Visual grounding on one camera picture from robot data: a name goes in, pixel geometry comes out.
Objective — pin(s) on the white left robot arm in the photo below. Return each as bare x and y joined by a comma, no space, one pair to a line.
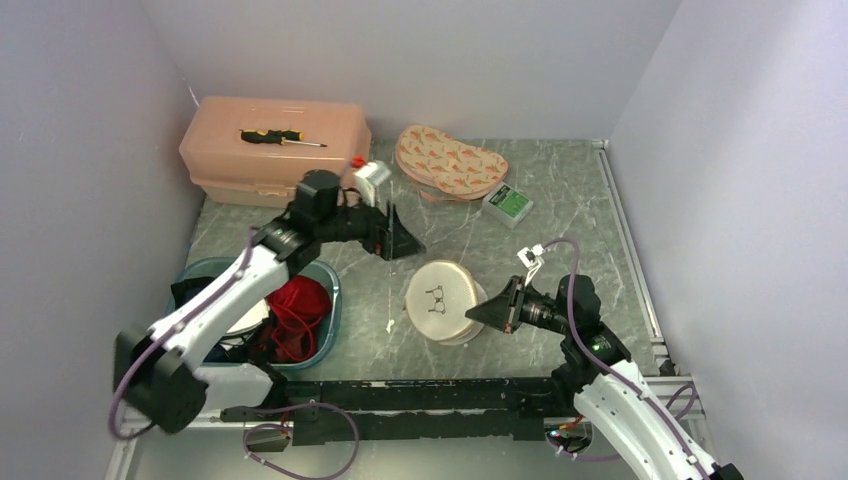
158,369

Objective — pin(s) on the white green small box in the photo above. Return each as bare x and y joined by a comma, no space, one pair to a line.
507,205

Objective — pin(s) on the floral mesh laundry bag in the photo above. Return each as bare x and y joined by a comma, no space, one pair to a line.
445,169

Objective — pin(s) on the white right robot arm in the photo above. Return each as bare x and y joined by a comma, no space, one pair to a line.
599,381

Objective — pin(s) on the black yellow screwdriver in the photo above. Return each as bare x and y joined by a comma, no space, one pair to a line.
277,137

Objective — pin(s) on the round white mesh pouch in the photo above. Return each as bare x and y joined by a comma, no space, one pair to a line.
436,301

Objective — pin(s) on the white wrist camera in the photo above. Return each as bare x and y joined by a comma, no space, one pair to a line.
368,177
532,259

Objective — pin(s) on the red satin bra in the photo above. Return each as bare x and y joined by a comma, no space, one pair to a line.
298,309

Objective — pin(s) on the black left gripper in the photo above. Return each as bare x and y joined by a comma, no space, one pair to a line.
389,235

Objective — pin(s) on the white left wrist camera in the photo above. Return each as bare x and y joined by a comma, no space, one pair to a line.
368,177

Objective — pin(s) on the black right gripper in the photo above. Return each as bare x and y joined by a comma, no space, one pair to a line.
503,309

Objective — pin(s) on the teal plastic basin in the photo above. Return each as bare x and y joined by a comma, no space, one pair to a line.
251,346

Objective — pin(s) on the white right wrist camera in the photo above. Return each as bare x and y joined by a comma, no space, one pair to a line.
532,259

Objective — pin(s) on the pink plastic storage box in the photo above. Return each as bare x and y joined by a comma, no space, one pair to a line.
232,171

